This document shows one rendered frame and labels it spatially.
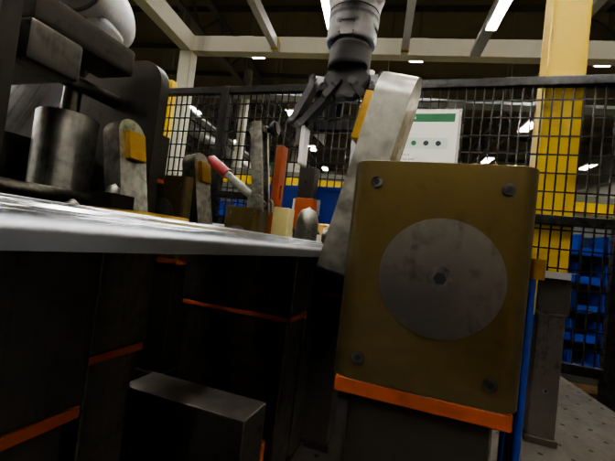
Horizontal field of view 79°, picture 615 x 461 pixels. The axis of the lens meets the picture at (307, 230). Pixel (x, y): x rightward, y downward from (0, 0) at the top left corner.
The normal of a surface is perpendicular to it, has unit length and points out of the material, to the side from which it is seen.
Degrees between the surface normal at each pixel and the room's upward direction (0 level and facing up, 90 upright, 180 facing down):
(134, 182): 78
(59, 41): 90
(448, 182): 90
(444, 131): 90
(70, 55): 90
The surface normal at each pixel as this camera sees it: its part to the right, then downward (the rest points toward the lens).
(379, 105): -0.32, -0.07
